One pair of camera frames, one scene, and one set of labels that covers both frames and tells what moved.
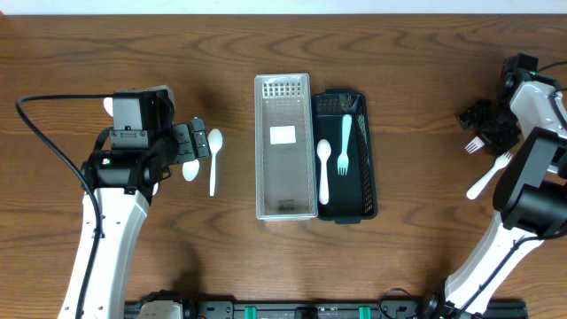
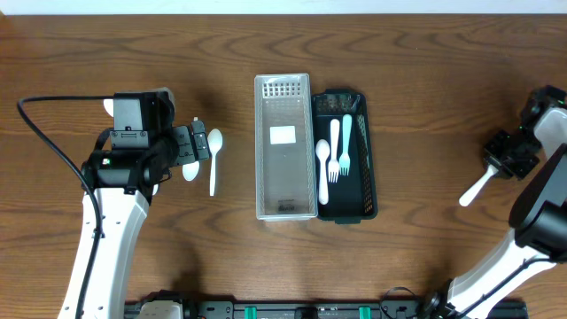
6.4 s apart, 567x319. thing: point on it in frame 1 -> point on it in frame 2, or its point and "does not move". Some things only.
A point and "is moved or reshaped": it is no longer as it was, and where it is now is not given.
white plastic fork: (474, 145) -> (333, 167)
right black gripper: (497, 143) -> (493, 153)
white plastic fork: (343, 161) does not move
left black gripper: (184, 151) does not move
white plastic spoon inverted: (190, 169) does not move
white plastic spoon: (323, 149) does not move
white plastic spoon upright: (214, 141) does not move
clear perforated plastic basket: (285, 154) does not move
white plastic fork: (500, 163) is moved or reshaped
